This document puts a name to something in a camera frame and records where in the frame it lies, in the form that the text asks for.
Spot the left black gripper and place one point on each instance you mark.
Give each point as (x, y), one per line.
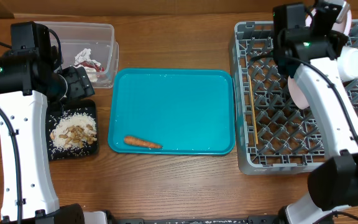
(81, 86)

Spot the white tissue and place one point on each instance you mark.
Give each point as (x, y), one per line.
(91, 72)

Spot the grey dishwasher rack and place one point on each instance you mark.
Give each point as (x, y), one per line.
(289, 138)

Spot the orange carrot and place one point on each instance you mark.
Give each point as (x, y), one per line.
(133, 141)

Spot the large white bowl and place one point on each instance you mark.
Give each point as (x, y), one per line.
(347, 64)

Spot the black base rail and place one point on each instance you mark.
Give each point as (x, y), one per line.
(253, 219)

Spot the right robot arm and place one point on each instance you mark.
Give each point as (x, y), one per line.
(308, 49)

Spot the black tray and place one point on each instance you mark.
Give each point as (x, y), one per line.
(53, 115)

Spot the teal serving tray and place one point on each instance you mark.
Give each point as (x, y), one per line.
(187, 112)

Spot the white plate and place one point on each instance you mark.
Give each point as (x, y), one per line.
(343, 27)

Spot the pink bowl with food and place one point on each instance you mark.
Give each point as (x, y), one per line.
(297, 95)

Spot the clear plastic bin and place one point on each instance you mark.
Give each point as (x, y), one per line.
(76, 36)

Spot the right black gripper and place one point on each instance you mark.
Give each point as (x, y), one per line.
(330, 32)

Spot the rice and food scraps pile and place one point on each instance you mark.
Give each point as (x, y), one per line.
(74, 132)

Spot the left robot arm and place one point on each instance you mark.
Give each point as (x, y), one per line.
(31, 80)

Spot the red snack wrapper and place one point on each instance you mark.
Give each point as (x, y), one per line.
(91, 66)

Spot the foil ball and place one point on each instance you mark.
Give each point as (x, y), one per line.
(83, 56)

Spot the wooden chopstick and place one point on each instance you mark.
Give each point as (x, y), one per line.
(251, 95)

